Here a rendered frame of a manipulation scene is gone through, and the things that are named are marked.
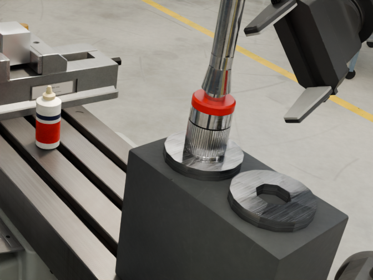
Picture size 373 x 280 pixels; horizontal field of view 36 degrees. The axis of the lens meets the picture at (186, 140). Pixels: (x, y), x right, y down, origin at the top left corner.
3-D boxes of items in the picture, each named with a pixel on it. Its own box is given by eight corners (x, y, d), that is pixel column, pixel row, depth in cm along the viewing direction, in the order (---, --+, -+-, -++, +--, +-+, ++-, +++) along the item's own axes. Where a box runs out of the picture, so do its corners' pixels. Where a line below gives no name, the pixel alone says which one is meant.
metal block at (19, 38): (16, 51, 109) (16, 20, 106) (30, 63, 105) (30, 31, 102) (-11, 54, 106) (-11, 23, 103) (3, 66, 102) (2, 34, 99)
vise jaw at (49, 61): (37, 48, 115) (38, 29, 113) (67, 71, 107) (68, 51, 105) (9, 51, 111) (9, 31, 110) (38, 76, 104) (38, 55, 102)
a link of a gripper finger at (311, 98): (301, 117, 59) (331, 84, 62) (278, 117, 61) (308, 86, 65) (307, 129, 60) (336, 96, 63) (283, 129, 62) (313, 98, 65)
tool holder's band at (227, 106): (241, 115, 60) (243, 106, 59) (200, 116, 58) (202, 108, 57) (223, 95, 63) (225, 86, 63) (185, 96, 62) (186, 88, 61)
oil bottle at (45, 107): (52, 135, 100) (54, 78, 94) (64, 146, 97) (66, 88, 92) (31, 140, 97) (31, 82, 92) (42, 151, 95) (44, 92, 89)
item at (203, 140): (232, 159, 62) (241, 115, 60) (192, 161, 61) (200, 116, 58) (215, 138, 66) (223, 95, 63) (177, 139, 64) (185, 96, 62)
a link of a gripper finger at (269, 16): (241, 38, 58) (275, 9, 61) (265, 34, 55) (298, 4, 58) (235, 23, 57) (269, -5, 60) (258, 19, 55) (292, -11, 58)
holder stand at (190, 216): (181, 239, 81) (204, 114, 71) (306, 340, 68) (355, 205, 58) (113, 273, 73) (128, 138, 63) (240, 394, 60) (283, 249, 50)
